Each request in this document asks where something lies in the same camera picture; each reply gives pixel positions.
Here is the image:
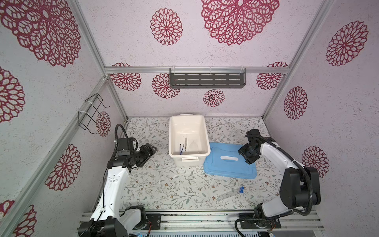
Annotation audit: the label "blue plastic bin lid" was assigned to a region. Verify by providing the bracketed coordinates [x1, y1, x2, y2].
[203, 142, 257, 179]

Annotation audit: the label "clear test tube blue caps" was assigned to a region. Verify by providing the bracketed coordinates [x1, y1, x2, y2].
[218, 187, 244, 200]

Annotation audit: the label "white plastic storage bin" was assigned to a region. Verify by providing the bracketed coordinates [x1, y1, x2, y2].
[168, 114, 211, 167]

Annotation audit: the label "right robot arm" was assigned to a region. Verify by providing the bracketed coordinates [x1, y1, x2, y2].
[234, 129, 321, 236]

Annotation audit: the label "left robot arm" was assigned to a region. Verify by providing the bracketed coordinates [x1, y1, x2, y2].
[78, 124, 158, 237]

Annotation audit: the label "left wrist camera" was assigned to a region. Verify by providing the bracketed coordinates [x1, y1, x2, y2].
[115, 137, 138, 156]

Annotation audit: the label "black wire wall rack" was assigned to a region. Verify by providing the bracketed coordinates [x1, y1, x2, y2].
[77, 93, 110, 135]

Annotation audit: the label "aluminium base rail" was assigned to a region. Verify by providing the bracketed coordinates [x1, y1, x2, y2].
[76, 209, 325, 235]

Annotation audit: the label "grey wall shelf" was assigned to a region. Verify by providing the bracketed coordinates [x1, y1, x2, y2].
[169, 68, 246, 89]

